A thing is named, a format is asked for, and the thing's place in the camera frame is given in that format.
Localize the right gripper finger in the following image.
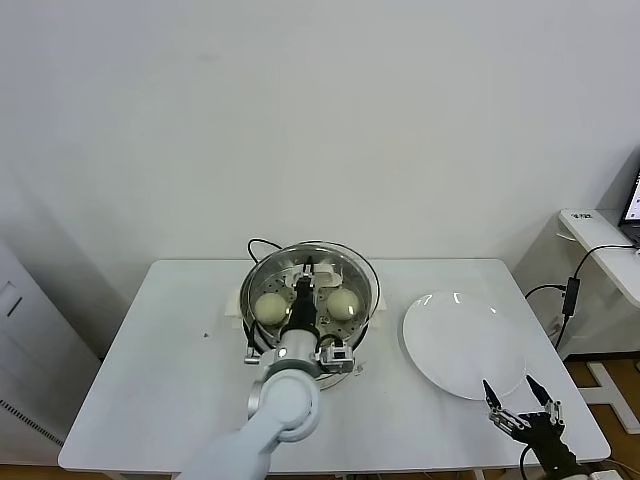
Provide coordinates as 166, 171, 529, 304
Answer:
525, 375, 566, 429
481, 378, 525, 436

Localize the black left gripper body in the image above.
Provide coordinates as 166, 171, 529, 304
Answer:
288, 277, 320, 334

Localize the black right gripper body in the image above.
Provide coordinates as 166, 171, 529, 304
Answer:
513, 411, 577, 470

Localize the round glass pot lid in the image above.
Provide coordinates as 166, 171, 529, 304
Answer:
242, 239, 381, 351

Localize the white steamed baozi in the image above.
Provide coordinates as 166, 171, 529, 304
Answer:
326, 289, 361, 321
254, 293, 290, 326

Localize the perforated steel steamer basket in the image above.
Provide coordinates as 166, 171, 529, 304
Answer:
240, 244, 376, 357

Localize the white electric cooker base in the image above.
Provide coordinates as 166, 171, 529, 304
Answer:
227, 282, 389, 391

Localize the round white plate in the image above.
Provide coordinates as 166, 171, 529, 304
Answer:
401, 291, 529, 401

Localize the black power adapter block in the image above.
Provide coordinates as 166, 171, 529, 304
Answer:
563, 278, 581, 317

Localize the white side desk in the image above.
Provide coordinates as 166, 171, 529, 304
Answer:
514, 207, 640, 436

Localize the open laptop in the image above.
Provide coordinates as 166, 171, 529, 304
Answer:
618, 169, 640, 247

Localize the white partition panel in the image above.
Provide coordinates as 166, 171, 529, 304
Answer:
597, 147, 640, 211

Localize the white cabinet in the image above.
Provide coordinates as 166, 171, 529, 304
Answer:
0, 239, 104, 451

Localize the white slotted vent strip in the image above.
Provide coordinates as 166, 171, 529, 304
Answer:
0, 397, 66, 446

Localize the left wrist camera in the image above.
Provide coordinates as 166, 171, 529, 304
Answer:
319, 339, 355, 374

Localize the black cooker power cable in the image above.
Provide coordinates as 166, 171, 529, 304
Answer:
246, 238, 287, 265

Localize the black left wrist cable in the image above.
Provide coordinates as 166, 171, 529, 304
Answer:
243, 319, 262, 366

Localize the black adapter cable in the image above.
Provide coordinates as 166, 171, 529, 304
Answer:
524, 243, 637, 352

